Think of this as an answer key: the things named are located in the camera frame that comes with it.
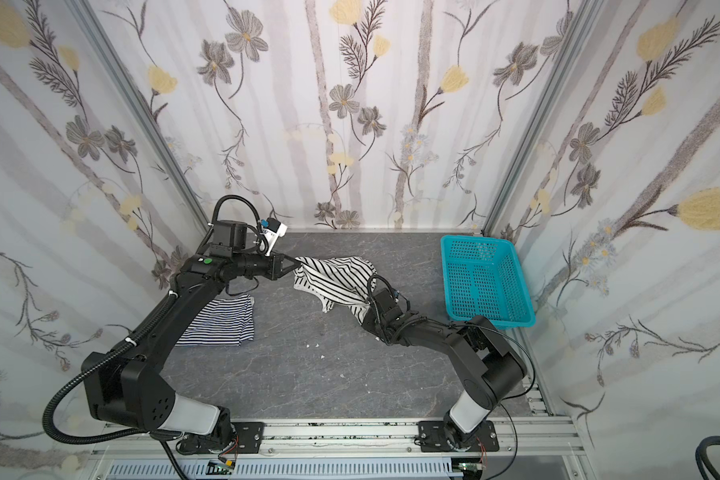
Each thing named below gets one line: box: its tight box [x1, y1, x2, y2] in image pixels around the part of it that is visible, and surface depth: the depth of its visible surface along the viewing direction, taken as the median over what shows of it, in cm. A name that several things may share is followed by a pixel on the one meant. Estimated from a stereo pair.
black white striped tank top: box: [293, 256, 378, 325], surface depth 95 cm
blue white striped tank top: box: [175, 294, 255, 347], surface depth 94 cm
